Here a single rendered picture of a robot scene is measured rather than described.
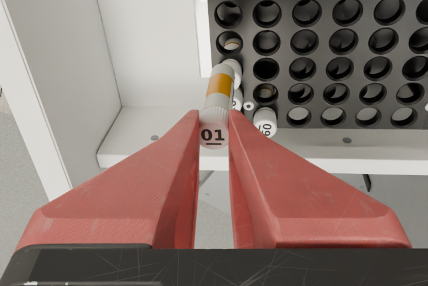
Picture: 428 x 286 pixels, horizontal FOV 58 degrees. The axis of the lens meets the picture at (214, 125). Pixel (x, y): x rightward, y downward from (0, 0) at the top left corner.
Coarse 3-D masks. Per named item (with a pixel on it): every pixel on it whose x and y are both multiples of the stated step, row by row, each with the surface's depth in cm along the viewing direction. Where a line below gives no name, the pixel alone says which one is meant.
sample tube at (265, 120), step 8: (264, 88) 23; (272, 88) 23; (264, 96) 22; (256, 112) 21; (264, 112) 20; (272, 112) 21; (256, 120) 20; (264, 120) 20; (272, 120) 20; (264, 128) 20; (272, 128) 20
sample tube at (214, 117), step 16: (224, 64) 16; (224, 80) 15; (208, 96) 14; (224, 96) 14; (208, 112) 13; (224, 112) 13; (208, 128) 13; (224, 128) 13; (208, 144) 13; (224, 144) 13
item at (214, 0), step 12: (216, 0) 18; (228, 0) 18; (240, 0) 18; (216, 12) 18; (216, 24) 18; (228, 24) 19; (240, 24) 18; (216, 36) 19; (240, 36) 19; (216, 48) 19; (240, 48) 19; (216, 60) 19; (240, 60) 19; (240, 84) 20
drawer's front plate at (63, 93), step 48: (0, 0) 16; (48, 0) 19; (96, 0) 25; (0, 48) 17; (48, 48) 19; (96, 48) 25; (48, 96) 19; (96, 96) 25; (48, 144) 20; (96, 144) 25; (48, 192) 22
